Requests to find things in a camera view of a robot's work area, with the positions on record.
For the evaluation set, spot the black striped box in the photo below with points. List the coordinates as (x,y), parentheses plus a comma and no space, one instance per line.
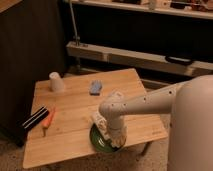
(34,119)

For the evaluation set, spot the black case handle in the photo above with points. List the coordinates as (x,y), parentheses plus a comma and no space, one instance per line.
(179,61)

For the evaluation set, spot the wooden shelf board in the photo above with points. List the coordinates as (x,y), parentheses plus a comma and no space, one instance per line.
(142,8)

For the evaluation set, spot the dark wooden cabinet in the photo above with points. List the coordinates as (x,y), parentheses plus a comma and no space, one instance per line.
(32,45)

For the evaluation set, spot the orange carrot toy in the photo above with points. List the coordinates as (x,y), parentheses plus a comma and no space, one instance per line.
(47,121)

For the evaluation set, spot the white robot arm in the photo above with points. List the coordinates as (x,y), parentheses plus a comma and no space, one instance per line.
(190,105)

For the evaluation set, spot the green ceramic bowl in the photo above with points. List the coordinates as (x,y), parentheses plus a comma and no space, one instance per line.
(102,143)

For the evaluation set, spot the long wooden case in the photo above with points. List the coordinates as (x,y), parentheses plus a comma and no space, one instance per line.
(137,59)

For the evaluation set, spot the metal pole stand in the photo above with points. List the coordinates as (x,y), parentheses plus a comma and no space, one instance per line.
(76,36)

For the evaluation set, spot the blue sponge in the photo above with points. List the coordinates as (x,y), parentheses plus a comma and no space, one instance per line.
(95,87)

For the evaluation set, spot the white paper cup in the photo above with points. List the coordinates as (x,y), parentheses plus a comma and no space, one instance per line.
(56,82)

